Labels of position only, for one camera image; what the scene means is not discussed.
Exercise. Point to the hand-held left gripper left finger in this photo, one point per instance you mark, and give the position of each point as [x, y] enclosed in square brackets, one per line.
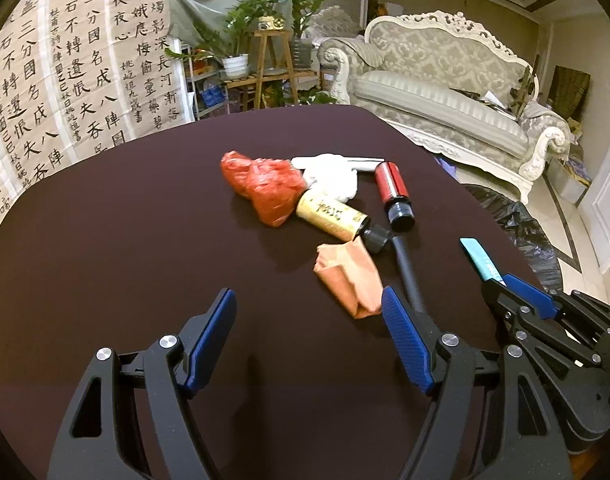
[210, 335]

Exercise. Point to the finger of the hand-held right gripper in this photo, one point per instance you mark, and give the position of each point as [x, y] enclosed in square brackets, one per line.
[530, 297]
[535, 332]

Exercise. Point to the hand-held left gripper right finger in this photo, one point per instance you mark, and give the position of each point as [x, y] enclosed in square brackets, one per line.
[407, 340]

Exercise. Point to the light blue strip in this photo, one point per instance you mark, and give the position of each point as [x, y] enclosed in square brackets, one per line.
[477, 255]

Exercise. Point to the trash bin with black bag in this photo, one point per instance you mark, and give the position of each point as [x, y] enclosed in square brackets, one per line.
[515, 230]

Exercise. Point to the black stick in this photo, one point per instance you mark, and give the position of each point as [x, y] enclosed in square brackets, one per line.
[407, 270]

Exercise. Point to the orange paper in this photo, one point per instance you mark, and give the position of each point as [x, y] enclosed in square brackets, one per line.
[350, 275]

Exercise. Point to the gold bottle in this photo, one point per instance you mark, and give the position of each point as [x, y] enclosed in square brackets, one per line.
[330, 212]

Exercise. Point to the red bottle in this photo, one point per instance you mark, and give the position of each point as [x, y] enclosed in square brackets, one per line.
[391, 182]

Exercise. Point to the white tissue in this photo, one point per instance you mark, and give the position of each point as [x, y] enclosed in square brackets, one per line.
[330, 180]

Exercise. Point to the white paper tube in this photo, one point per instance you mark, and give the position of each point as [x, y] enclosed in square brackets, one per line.
[367, 163]

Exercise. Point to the white storage box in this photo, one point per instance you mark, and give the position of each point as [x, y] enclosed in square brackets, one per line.
[565, 187]

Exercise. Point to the white door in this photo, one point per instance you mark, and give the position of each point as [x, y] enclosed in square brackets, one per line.
[607, 200]

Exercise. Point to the blue yellow patterned bag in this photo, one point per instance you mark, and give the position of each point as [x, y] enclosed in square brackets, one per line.
[577, 170]

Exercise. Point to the white paper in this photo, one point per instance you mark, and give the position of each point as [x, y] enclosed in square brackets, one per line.
[491, 99]

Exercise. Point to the toy rifle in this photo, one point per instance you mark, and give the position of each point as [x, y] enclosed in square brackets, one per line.
[522, 90]

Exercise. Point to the dark folded fabric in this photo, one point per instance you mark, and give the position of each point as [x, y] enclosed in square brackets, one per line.
[572, 90]

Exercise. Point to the dark book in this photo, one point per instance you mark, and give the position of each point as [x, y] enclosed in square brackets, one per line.
[465, 95]

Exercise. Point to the ornate white sofa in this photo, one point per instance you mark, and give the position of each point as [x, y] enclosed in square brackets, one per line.
[435, 105]

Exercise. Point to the blue crate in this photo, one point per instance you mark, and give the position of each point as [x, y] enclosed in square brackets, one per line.
[212, 96]

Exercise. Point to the metal shelf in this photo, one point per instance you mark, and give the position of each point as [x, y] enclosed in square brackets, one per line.
[195, 80]

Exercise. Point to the small green floor plant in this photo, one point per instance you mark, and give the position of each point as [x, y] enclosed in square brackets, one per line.
[315, 97]

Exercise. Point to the fern in white pot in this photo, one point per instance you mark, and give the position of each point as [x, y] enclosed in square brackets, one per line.
[235, 66]

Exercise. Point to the calligraphy paper hanging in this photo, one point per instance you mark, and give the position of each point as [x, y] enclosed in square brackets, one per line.
[85, 60]

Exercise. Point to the wooden plant stand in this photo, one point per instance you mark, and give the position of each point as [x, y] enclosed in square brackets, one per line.
[272, 35]

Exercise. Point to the small yellow ornament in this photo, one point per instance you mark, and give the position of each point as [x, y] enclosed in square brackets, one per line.
[270, 23]

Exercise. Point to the ornate white armchair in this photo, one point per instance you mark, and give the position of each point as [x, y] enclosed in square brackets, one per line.
[335, 20]

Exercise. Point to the grey curtain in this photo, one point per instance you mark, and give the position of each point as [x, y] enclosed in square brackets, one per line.
[210, 5]

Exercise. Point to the tall plant in grey pot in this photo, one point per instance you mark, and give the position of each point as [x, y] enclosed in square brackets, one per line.
[305, 5]

